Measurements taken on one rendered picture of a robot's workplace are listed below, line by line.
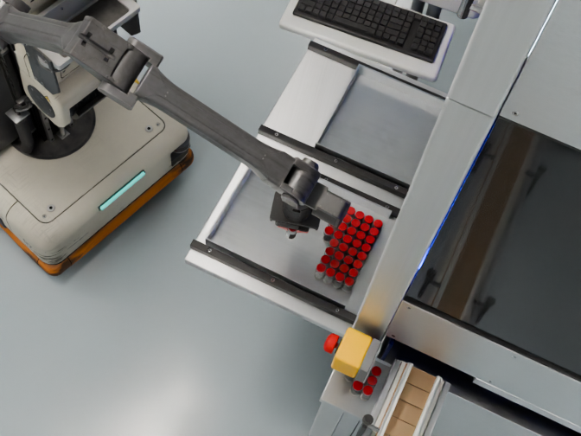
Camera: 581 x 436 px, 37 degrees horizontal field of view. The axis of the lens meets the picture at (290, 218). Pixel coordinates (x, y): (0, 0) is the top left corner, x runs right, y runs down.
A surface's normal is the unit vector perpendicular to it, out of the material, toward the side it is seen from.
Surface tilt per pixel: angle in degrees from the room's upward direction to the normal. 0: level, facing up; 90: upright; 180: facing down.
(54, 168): 0
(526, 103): 90
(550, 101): 90
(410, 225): 90
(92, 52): 37
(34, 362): 0
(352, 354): 0
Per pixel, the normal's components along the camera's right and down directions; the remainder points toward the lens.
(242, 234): 0.07, -0.45
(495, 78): -0.43, 0.79
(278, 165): 0.31, 0.01
